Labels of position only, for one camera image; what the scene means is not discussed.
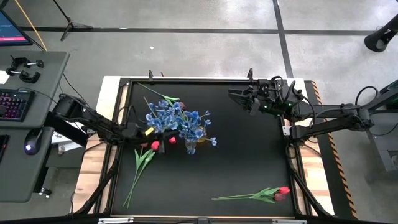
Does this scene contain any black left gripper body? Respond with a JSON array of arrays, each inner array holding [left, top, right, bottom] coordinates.
[[123, 122, 170, 144]]

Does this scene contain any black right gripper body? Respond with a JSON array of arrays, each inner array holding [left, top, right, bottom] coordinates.
[[251, 79, 299, 118]]

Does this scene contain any blue artificial flower bunch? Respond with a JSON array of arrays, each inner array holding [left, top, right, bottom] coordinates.
[[177, 109, 218, 156], [143, 96, 189, 134]]

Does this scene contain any yellow ribbed glass vase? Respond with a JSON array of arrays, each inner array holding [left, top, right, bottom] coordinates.
[[197, 125, 207, 144]]

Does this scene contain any pink artificial tulip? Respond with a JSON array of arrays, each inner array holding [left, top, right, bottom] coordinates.
[[137, 82, 187, 110], [211, 192, 286, 205]]

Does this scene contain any white paper sheet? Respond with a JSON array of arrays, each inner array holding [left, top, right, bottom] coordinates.
[[50, 121, 90, 154]]

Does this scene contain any hazard striped board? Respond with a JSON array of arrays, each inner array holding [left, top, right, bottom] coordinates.
[[306, 80, 359, 220]]

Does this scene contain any silver metal plate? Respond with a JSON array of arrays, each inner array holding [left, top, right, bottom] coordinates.
[[98, 217, 135, 224], [272, 218, 308, 224]]

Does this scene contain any black computer mouse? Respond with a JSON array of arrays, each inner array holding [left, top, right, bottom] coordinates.
[[24, 128, 45, 156]]

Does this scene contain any gray equipment cart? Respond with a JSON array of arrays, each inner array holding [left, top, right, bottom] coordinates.
[[365, 79, 398, 184]]

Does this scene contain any gray desk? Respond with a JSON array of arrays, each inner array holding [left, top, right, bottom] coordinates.
[[0, 50, 70, 203]]

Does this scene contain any black stand base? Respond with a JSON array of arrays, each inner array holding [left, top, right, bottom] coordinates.
[[363, 22, 398, 53]]

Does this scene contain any black backlit keyboard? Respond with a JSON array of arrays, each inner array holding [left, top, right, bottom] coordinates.
[[0, 88, 36, 123]]

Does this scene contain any black screw clamp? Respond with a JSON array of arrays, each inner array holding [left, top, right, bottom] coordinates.
[[5, 68, 41, 84], [10, 56, 45, 70]]

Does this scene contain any black tripod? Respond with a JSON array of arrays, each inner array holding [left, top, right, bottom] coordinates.
[[52, 0, 94, 42]]

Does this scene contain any monitor with lit screen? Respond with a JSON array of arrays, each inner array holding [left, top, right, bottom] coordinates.
[[0, 9, 34, 47]]

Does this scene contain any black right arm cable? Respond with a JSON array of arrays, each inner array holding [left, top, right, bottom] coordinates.
[[269, 75, 317, 128]]

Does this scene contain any black table frame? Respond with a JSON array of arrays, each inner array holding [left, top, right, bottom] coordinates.
[[70, 76, 335, 218]]

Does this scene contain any black cable loop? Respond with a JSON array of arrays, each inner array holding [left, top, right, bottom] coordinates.
[[354, 85, 380, 107]]

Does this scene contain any yellow hanging cable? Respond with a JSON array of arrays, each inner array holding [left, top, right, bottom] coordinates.
[[13, 0, 48, 52]]

